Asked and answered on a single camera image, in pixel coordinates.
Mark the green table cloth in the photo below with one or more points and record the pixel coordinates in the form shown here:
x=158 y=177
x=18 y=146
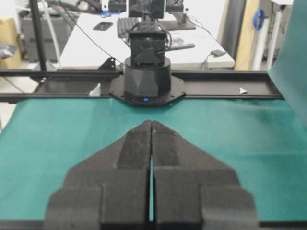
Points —
x=263 y=140

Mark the green hanging backdrop sheet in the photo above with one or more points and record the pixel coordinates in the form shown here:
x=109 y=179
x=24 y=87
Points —
x=289 y=72

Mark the black keyboard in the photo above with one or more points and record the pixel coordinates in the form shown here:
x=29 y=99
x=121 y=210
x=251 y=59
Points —
x=124 y=25

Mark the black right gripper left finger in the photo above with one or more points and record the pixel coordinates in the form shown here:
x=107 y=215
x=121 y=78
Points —
x=108 y=190

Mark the cardboard box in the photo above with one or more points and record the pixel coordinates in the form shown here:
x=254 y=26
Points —
x=10 y=52

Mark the black aluminium rail frame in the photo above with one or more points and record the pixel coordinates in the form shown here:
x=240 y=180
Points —
x=101 y=84

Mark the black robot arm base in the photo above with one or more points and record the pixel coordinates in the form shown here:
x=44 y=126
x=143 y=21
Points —
x=147 y=79

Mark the white desk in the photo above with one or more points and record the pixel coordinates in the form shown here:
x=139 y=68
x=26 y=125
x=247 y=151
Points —
x=88 y=49

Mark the black smartphone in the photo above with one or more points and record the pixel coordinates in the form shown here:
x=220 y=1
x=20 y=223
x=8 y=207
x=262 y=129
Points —
x=102 y=26

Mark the black vertical pole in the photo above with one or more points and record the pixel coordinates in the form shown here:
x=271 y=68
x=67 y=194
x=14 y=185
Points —
x=38 y=34

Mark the grey power adapter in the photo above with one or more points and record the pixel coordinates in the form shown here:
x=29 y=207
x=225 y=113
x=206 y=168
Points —
x=217 y=53

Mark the black monitor stand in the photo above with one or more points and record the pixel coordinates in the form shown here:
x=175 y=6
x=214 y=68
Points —
x=181 y=20

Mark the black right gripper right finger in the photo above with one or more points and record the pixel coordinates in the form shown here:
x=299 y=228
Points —
x=194 y=190

